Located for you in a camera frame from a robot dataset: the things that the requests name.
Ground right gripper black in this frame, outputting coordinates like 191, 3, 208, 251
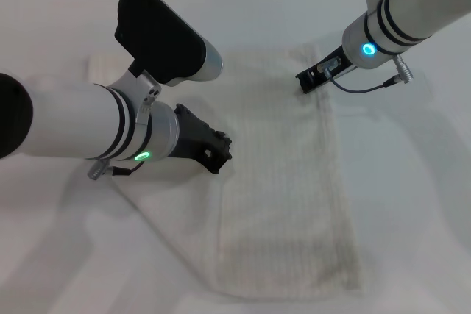
294, 45, 357, 94

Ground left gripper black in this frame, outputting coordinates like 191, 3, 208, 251
171, 103, 233, 176

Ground cream white ribbed towel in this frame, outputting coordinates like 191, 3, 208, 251
87, 43, 364, 295

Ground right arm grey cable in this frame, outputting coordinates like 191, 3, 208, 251
318, 54, 406, 93

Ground silver camera mount bracket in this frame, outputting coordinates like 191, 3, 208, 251
110, 67, 162, 124

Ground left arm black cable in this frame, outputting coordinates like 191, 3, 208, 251
87, 159, 145, 182

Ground left wrist camera black housing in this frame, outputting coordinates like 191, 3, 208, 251
113, 0, 224, 88

